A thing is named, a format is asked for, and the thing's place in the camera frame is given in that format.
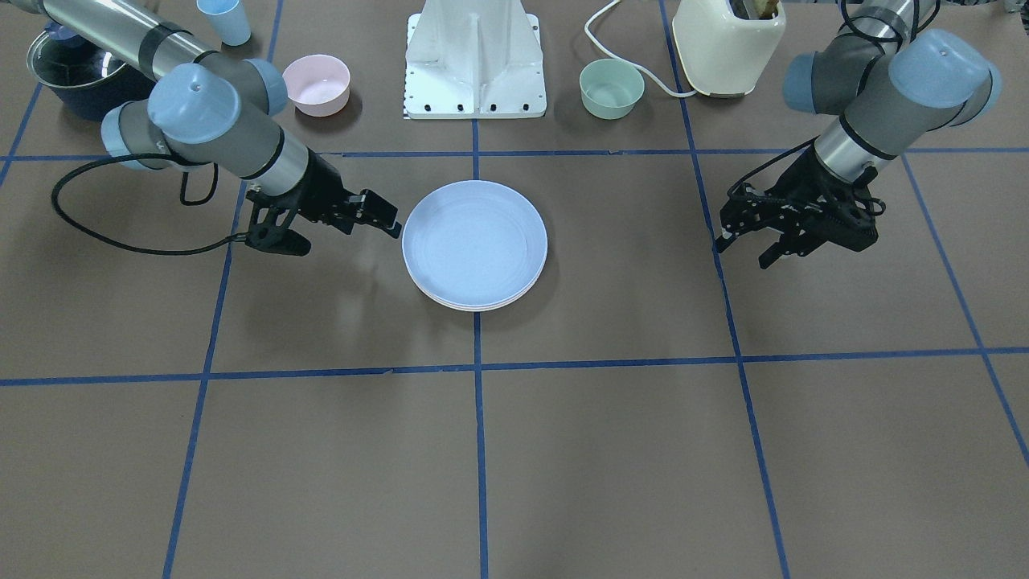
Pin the pink bowl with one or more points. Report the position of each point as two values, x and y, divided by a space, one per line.
319 85

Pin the pink plate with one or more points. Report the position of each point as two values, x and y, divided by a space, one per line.
479 280

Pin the blue plate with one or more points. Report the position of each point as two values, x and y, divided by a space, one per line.
477 226

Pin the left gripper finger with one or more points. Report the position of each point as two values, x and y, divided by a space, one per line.
780 250
725 239

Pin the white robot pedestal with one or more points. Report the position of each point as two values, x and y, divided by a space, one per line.
474 60

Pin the green bowl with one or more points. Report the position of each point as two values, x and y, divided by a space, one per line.
610 88

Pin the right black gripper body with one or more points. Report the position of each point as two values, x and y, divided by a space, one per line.
322 190

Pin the toast slice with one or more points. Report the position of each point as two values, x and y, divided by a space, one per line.
754 10

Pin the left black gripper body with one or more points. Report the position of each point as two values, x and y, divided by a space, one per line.
794 190

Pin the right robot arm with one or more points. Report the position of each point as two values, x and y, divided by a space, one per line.
206 108

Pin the cream toaster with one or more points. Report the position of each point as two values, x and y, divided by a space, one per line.
723 56

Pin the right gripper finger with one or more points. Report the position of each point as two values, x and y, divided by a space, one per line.
393 229

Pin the cream plate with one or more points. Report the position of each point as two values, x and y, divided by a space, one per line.
476 300

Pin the glass pot lid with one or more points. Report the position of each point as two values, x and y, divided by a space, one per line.
60 57

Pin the light blue cup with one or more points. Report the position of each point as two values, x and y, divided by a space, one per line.
228 19

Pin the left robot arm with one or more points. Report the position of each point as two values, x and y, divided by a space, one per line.
887 78

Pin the dark blue pot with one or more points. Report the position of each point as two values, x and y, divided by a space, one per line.
95 102

